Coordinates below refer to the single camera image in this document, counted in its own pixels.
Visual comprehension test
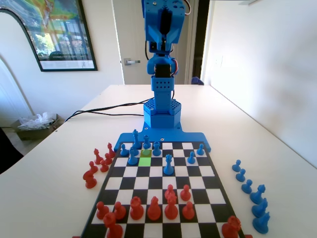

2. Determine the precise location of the blue chess king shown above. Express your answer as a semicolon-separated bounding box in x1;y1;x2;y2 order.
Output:
132;128;141;149

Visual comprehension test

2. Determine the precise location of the blue chess queen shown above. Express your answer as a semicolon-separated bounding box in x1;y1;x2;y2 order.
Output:
162;153;174;176

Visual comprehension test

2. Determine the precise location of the red chess bishop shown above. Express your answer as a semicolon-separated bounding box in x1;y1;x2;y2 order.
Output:
106;142;116;159
147;196;161;221
93;148;104;165

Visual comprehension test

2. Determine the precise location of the red chess queen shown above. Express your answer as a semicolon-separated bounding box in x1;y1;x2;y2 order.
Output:
164;194;178;221

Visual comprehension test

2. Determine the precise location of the red chess knight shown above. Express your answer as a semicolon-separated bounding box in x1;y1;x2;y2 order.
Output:
83;170;98;189

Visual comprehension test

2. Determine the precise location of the blue chess knight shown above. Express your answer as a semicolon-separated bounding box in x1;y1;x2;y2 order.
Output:
252;211;271;235
251;197;268;219

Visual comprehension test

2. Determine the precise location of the white arched board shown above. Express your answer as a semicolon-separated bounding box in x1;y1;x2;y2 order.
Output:
0;8;37;127

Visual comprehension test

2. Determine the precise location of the black white chessboard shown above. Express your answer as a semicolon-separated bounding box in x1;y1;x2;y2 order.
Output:
79;141;247;238

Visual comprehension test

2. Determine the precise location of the white door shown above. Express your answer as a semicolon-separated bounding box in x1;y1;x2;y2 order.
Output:
112;0;196;85

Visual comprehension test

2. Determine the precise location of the clear plastic bag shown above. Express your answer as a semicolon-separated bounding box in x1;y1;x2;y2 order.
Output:
17;112;57;131

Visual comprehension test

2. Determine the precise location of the cardboard box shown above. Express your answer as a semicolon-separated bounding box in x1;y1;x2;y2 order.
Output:
11;113;61;141

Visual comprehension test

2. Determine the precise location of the blue arm base plate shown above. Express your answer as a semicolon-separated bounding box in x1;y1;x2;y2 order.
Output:
114;126;212;153

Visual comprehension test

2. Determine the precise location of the black power cable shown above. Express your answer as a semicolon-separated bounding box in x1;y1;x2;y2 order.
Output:
64;98;156;123
71;110;145;117

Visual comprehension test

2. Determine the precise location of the framed wall poster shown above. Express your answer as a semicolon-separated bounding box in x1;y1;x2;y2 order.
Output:
0;0;99;72

